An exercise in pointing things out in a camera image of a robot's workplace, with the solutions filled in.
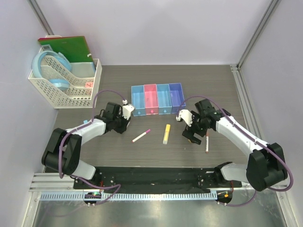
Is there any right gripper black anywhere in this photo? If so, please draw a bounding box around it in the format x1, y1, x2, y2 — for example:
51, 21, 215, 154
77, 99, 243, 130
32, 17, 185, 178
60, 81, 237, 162
182, 110, 210, 145

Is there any brown white marker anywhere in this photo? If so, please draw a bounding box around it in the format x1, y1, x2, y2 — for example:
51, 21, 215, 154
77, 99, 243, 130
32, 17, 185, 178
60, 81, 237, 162
205, 132, 209, 153

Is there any yellow highlighter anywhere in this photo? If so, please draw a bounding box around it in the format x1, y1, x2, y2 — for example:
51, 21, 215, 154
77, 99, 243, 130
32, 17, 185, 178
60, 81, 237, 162
162, 124, 171, 145

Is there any light blue bin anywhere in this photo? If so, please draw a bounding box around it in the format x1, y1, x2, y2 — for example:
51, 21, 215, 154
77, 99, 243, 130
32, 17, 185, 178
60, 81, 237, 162
131, 85, 146, 116

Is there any pink white marker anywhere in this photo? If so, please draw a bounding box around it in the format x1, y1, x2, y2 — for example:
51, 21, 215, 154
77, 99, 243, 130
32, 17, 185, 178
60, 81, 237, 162
132, 129, 151, 143

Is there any purple bin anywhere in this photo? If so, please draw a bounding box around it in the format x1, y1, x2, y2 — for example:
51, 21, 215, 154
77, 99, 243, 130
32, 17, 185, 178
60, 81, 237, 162
169, 83, 186, 114

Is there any pink bin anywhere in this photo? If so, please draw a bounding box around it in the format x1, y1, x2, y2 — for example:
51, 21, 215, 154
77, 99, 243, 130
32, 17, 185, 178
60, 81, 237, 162
144, 84, 159, 115

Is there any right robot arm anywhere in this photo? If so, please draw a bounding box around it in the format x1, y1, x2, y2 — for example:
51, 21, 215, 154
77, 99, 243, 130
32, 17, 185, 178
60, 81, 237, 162
177, 99, 294, 192

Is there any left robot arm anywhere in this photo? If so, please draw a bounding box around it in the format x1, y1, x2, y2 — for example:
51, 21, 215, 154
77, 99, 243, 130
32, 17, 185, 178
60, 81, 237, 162
42, 102, 135, 189

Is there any white perforated file rack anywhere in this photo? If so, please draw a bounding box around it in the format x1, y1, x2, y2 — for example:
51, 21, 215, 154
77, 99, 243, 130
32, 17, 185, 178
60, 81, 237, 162
28, 55, 102, 109

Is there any light blue headband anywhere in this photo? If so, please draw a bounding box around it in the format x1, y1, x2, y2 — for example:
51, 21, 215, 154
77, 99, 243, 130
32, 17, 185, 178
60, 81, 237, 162
32, 51, 72, 91

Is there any green folder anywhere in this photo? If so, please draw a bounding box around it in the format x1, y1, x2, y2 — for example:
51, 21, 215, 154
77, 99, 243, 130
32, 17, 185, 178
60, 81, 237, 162
38, 36, 93, 63

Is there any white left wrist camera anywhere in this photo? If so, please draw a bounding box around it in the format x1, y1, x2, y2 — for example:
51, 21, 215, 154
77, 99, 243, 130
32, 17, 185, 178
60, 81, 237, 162
122, 99, 135, 120

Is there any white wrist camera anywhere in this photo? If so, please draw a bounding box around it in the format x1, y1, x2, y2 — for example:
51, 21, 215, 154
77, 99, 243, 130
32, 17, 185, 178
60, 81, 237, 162
176, 109, 195, 127
122, 99, 135, 120

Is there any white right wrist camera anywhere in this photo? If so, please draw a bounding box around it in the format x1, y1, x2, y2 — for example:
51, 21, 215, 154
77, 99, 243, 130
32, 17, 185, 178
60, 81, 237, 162
176, 109, 195, 127

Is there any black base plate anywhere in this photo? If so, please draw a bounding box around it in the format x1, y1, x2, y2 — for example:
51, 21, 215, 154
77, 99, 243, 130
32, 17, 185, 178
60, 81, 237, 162
88, 166, 242, 194

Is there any aluminium frame rail right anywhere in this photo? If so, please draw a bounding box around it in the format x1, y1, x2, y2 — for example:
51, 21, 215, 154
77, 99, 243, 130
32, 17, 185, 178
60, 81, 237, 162
231, 0, 281, 143

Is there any aluminium frame rail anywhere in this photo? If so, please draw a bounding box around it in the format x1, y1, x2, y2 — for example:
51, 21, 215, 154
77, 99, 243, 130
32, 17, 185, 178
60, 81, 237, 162
231, 0, 281, 143
27, 0, 54, 35

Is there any slotted cable duct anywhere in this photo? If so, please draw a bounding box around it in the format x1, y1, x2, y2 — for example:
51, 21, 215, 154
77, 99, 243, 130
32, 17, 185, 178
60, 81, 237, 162
40, 191, 217, 201

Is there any aluminium frame rail left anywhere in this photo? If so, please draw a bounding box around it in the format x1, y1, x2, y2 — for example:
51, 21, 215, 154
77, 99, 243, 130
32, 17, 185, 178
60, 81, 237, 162
27, 0, 54, 35

